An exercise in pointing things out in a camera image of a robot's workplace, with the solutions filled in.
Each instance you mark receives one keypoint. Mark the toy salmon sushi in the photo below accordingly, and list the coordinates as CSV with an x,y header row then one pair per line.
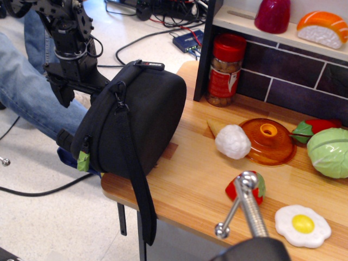
x,y
323,28

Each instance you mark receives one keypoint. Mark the magenta cup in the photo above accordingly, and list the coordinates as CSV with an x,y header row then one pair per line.
x,y
273,16

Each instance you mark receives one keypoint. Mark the red toy strawberry near clamp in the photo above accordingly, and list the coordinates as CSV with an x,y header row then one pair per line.
x,y
258,192

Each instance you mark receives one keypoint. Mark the person leg in jeans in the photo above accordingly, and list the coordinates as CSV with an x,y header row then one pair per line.
x,y
24,87

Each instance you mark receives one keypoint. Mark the red toy strawberry on right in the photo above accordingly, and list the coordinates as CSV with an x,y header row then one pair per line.
x,y
308,128

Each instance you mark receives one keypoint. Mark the orange transparent pot lid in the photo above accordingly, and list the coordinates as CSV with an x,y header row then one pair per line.
x,y
271,143

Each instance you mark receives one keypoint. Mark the green tape zipper pull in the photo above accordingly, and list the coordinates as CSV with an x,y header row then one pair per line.
x,y
83,161

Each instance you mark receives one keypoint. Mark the red lid nut jar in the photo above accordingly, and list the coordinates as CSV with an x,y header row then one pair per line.
x,y
225,68

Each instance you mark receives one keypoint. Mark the toy fried egg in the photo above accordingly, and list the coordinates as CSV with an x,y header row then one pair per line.
x,y
302,226

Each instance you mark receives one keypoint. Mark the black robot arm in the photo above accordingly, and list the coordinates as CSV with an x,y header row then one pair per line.
x,y
70,27

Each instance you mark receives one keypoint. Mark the green toy cabbage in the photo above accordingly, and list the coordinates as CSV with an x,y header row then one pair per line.
x,y
327,151

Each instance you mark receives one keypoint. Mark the white toy ice cream cone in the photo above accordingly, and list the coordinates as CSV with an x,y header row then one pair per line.
x,y
230,140

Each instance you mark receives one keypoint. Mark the metal knob at left edge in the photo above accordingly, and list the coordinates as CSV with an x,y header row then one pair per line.
x,y
5,161

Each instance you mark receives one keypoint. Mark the toy kitchen shelf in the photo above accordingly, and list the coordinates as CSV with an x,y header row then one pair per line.
x,y
272,60

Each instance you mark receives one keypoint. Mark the black zipper bag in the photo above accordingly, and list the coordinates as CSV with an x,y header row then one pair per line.
x,y
131,123

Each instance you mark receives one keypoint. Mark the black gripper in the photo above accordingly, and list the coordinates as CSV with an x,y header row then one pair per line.
x,y
80,74

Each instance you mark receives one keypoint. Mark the blue network switch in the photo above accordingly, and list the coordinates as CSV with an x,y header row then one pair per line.
x,y
189,41

